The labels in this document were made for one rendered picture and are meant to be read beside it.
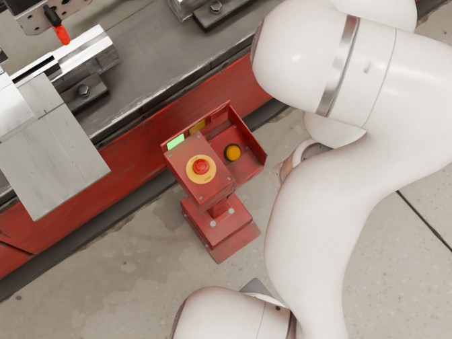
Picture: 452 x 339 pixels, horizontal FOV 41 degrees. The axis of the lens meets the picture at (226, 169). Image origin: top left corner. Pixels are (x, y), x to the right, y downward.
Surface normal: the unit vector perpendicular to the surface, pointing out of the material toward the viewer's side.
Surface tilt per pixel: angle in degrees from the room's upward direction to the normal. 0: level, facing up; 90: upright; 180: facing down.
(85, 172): 0
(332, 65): 28
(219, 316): 22
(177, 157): 0
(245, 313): 37
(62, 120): 0
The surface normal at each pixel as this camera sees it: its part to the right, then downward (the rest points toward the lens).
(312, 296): 0.16, 0.40
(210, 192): 0.01, -0.25
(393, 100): -0.19, 0.41
